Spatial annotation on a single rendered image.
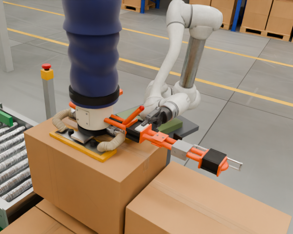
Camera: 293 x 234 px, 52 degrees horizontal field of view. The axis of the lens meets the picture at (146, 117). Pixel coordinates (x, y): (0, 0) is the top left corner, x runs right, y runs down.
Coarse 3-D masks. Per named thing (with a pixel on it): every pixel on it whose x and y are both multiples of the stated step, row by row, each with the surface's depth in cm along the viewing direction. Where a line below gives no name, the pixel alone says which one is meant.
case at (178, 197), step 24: (168, 168) 152; (144, 192) 136; (168, 192) 137; (192, 192) 139; (216, 192) 140; (144, 216) 125; (168, 216) 125; (192, 216) 126; (216, 216) 127; (240, 216) 128; (264, 216) 129; (288, 216) 130
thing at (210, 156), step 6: (210, 150) 118; (204, 156) 115; (210, 156) 115; (216, 156) 115; (222, 156) 115; (204, 162) 115; (210, 162) 112; (216, 162) 112; (222, 162) 112; (198, 168) 116; (204, 168) 115; (210, 168) 114; (216, 168) 113; (216, 174) 113
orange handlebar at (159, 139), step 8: (72, 104) 146; (104, 120) 137; (112, 120) 136; (120, 120) 137; (120, 128) 133; (144, 136) 127; (152, 136) 127; (160, 136) 126; (160, 144) 124; (168, 144) 122; (192, 152) 122; (200, 152) 119; (224, 168) 112
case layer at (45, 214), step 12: (48, 204) 177; (24, 216) 168; (36, 216) 169; (48, 216) 170; (60, 216) 170; (72, 216) 171; (12, 228) 161; (24, 228) 162; (36, 228) 162; (48, 228) 163; (60, 228) 164; (72, 228) 164; (84, 228) 165
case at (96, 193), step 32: (32, 128) 151; (32, 160) 155; (64, 160) 138; (96, 160) 133; (128, 160) 134; (160, 160) 151; (64, 192) 149; (96, 192) 134; (128, 192) 131; (96, 224) 145
